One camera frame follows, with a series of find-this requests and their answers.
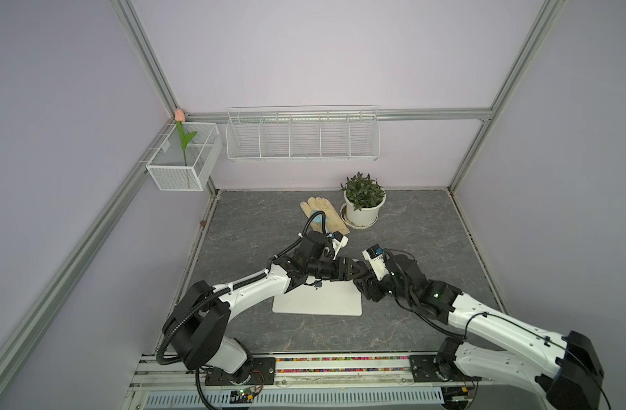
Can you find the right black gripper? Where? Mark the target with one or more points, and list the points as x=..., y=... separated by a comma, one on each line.
x=369, y=289

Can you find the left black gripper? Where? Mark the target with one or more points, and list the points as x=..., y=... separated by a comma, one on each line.
x=346, y=271

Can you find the silver laptop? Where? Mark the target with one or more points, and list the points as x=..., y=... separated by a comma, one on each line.
x=331, y=298

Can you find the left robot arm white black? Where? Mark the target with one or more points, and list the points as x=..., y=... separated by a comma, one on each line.
x=195, y=331

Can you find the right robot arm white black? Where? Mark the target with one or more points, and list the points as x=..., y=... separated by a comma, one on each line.
x=483, y=343

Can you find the beige work glove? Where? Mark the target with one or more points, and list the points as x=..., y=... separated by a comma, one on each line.
x=333, y=221

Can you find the white plant pot saucer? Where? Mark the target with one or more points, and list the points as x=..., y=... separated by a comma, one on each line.
x=343, y=214

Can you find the light blue garden trowel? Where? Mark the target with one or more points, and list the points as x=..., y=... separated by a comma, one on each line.
x=316, y=223

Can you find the white pot with green plant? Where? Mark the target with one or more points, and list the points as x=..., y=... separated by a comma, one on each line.
x=364, y=198

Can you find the artificial pink tulip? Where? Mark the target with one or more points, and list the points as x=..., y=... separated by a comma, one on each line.
x=185, y=138

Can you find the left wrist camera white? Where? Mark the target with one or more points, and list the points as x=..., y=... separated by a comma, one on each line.
x=339, y=241

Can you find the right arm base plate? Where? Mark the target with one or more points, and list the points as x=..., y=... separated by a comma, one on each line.
x=428, y=368

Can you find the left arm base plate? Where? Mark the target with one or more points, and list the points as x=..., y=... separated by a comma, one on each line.
x=257, y=371

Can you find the white wire wall shelf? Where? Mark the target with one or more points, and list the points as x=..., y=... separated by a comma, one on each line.
x=303, y=133

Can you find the white mesh wall basket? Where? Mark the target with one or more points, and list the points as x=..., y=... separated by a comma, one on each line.
x=166, y=165

